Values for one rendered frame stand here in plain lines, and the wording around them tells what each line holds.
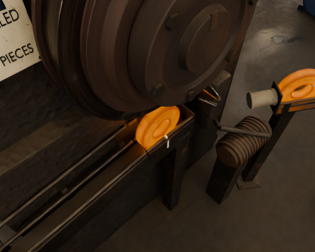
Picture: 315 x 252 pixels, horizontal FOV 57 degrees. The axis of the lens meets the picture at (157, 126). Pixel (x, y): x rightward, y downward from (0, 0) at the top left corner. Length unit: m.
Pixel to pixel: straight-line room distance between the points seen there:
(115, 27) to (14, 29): 0.20
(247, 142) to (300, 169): 0.71
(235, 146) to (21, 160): 0.72
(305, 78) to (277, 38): 1.50
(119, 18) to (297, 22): 2.41
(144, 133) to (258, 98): 0.44
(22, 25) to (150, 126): 0.41
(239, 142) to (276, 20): 1.75
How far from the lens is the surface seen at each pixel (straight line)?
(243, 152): 1.12
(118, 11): 0.43
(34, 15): 0.49
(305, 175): 1.79
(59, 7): 0.42
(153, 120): 0.79
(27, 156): 0.72
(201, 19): 0.49
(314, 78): 1.08
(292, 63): 2.35
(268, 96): 1.07
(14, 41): 0.57
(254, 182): 1.66
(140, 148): 0.92
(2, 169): 0.72
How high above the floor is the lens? 1.44
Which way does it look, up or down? 54 degrees down
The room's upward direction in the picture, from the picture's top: straight up
